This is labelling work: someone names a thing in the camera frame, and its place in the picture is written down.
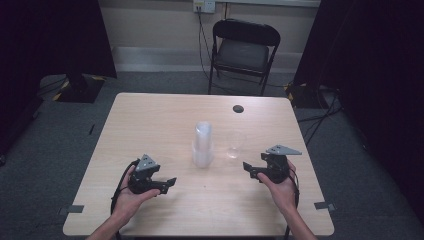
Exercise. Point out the person's left hand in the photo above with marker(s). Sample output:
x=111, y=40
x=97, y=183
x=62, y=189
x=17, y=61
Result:
x=128, y=203

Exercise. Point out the stack of clear plastic cups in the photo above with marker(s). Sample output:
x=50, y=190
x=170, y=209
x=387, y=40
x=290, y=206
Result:
x=203, y=145

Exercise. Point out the single clear plastic cup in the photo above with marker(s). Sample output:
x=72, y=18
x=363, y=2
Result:
x=234, y=146

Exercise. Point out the black curtain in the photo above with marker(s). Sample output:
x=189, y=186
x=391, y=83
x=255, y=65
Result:
x=40, y=43
x=376, y=66

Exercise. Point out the black folding chair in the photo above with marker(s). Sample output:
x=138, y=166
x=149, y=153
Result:
x=245, y=50

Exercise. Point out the white wall socket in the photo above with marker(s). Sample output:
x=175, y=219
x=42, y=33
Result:
x=204, y=5

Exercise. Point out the black stand base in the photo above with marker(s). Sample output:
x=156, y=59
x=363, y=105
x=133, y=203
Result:
x=305, y=96
x=80, y=88

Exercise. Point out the black table grommet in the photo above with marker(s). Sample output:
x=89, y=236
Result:
x=238, y=108

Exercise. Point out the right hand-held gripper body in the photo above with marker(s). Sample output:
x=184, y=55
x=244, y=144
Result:
x=277, y=166

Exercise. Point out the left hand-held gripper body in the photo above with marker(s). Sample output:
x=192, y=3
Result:
x=143, y=180

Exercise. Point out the person's right hand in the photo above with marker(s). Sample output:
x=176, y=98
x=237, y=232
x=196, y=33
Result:
x=283, y=193

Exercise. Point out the grey tape piece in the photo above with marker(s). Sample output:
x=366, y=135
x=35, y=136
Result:
x=71, y=209
x=324, y=206

